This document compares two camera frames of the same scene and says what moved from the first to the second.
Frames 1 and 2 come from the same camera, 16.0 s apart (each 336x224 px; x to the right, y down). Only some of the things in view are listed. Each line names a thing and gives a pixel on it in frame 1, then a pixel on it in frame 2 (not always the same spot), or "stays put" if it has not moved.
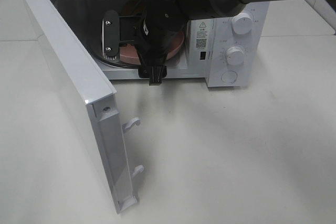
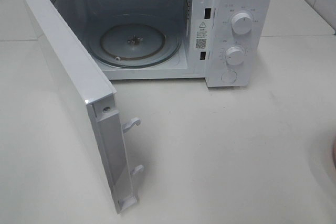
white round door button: (229, 76) stays put
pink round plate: (128, 54) → (334, 150)
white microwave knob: (235, 55) stays put
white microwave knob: (242, 23) stays put
